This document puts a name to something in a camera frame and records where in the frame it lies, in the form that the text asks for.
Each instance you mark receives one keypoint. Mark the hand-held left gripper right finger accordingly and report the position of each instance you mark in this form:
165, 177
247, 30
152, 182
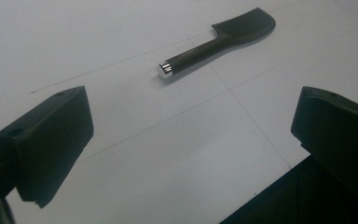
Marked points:
338, 140

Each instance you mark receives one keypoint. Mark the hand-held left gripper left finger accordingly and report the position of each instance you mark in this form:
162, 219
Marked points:
49, 146

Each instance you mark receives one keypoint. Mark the dark spatula with metal cap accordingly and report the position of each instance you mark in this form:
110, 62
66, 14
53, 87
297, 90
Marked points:
199, 53

